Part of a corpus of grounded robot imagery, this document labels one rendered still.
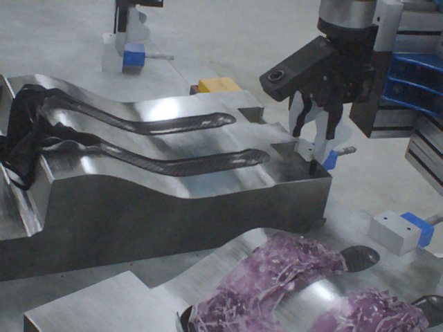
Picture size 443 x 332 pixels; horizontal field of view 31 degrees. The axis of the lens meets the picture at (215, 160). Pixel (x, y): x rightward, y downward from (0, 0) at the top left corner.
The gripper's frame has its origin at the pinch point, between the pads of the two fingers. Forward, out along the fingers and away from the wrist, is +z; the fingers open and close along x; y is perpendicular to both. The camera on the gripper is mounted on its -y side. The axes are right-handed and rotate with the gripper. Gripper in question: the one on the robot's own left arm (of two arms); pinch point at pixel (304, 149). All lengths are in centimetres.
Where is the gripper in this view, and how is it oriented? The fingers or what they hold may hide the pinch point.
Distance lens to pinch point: 120.2
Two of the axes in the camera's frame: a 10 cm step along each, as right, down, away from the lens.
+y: 8.4, -1.6, 5.1
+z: -1.4, 8.6, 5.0
